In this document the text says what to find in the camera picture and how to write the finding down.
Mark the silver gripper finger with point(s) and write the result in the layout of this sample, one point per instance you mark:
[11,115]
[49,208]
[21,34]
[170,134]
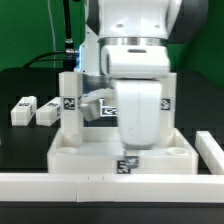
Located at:
[131,158]
[90,103]

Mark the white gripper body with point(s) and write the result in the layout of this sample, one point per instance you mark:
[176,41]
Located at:
[136,73]

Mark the white desk top tray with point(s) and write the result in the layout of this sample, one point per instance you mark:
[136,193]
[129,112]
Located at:
[102,153]

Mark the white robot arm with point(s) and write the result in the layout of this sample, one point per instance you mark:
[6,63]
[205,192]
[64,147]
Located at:
[136,23]

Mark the white marker sheet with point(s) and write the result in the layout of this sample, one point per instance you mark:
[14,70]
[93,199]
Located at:
[107,111]

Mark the white right fence bar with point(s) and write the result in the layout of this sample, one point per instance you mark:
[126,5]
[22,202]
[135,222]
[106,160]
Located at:
[210,151]

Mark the white fence bar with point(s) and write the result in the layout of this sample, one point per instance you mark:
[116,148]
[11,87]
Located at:
[111,188]
[210,151]

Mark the white front fence bar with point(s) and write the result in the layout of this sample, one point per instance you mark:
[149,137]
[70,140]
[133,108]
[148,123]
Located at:
[111,188]

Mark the black cable vertical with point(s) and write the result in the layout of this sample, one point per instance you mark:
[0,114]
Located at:
[69,44]

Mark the black cable horizontal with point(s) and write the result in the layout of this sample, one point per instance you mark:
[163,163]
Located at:
[54,56]

